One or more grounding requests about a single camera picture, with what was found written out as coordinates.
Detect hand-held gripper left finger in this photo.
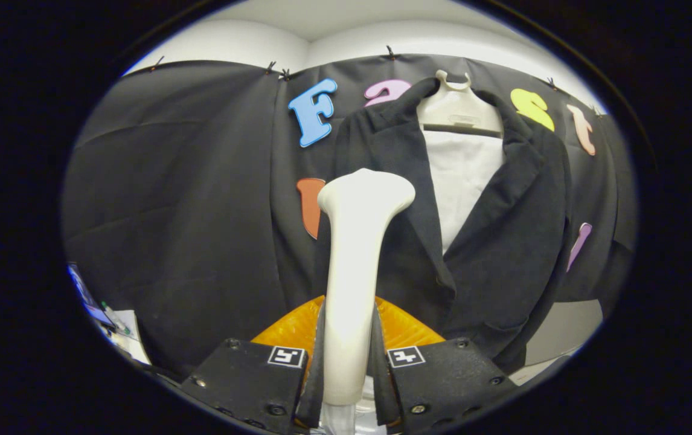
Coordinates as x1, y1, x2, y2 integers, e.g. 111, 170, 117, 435
180, 296, 327, 434

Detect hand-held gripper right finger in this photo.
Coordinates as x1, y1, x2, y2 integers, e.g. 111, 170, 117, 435
373, 296, 519, 434

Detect white garment steamer head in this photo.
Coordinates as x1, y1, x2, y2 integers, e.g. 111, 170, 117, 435
317, 168, 416, 407

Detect black suit jacket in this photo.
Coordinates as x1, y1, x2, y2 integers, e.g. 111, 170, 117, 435
322, 77, 573, 375

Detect white shirt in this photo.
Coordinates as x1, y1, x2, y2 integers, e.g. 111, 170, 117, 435
423, 130, 505, 254

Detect white paper sheets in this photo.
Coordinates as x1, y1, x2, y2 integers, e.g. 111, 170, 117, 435
104, 305, 150, 366

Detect grey cabinet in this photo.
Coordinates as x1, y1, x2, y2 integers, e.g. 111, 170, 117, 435
509, 299, 605, 387

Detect black backdrop cloth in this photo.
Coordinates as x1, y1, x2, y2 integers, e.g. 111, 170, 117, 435
62, 53, 639, 378

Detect blue glowing screen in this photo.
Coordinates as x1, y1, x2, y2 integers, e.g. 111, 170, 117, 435
68, 263, 114, 330

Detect cream plastic hanger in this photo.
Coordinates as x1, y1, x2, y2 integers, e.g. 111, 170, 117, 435
417, 69, 504, 137

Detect row of backdrop clips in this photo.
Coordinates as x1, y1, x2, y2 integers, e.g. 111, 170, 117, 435
150, 45, 558, 91

